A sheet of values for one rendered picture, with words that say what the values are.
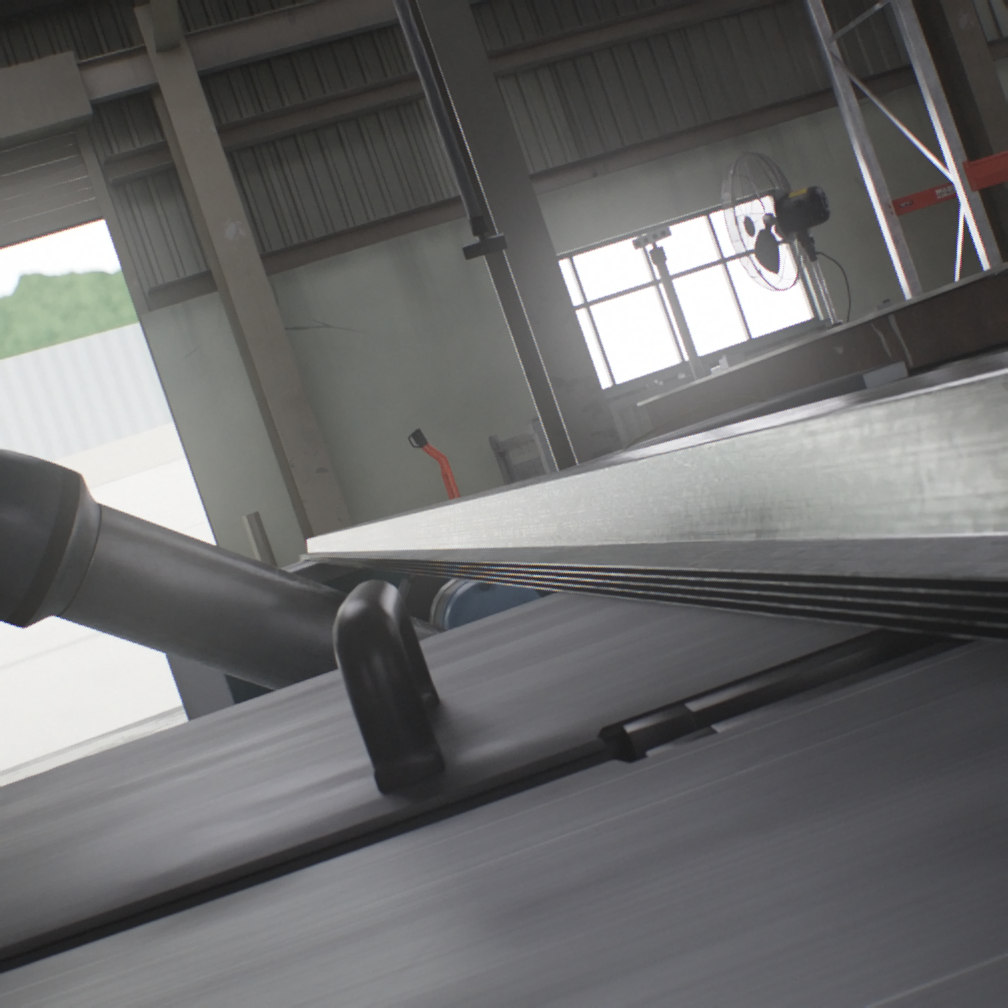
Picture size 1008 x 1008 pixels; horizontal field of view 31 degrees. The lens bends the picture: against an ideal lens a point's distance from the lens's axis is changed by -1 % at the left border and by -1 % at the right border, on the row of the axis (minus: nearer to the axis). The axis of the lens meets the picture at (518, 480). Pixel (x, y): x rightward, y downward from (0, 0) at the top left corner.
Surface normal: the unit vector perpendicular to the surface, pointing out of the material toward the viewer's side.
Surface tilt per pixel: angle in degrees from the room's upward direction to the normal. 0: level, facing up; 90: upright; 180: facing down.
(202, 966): 0
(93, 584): 112
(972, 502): 75
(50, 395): 90
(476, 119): 90
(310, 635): 95
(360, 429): 90
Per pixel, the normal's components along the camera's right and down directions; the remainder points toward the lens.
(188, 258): 0.28, -0.08
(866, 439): -0.99, 0.07
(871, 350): -0.93, 0.32
